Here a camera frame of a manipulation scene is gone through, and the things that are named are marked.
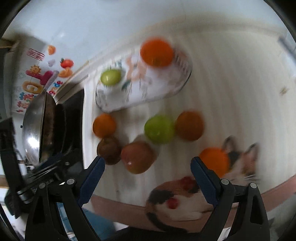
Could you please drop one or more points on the large orange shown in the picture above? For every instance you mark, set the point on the large orange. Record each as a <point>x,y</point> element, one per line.
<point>157,52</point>

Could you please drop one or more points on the floral oval plate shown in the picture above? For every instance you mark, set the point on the floral oval plate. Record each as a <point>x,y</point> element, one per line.
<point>141,83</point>

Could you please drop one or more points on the dark red apple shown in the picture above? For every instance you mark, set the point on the dark red apple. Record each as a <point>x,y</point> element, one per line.
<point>109,149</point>

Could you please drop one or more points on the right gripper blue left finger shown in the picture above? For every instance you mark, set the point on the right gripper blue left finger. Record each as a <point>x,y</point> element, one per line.
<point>89,178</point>

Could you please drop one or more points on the steel wok with lid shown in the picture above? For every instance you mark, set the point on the steel wok with lid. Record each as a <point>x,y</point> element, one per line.
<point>38,128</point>

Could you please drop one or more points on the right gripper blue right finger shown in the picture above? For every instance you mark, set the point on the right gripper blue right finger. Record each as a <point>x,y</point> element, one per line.
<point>207,180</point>

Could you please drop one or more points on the small orange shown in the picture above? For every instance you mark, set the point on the small orange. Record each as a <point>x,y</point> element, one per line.
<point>104,125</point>
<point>216,159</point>

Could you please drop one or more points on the dark brownish orange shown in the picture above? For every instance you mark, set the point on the dark brownish orange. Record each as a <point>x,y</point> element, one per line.
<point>189,125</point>

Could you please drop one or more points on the green apple front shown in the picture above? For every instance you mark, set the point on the green apple front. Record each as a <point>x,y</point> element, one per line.
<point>110,77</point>

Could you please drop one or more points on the green apple back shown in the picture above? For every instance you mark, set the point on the green apple back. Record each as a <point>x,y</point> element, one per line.
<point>159,129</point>

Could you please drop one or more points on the striped cat table mat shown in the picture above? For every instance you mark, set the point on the striped cat table mat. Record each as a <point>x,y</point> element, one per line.
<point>243,83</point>

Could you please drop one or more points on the green apple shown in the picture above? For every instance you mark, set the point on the green apple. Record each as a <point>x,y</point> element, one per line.
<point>159,129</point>
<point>110,77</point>

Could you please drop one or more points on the colourful wall sticker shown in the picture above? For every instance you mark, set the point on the colourful wall sticker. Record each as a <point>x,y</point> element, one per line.
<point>40,68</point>

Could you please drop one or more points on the black induction cooktop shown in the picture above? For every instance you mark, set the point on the black induction cooktop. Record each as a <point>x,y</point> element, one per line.
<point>68,121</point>

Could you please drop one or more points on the cherry tomato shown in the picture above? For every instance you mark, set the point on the cherry tomato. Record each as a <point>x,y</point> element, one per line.
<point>172,203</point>
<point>189,184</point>

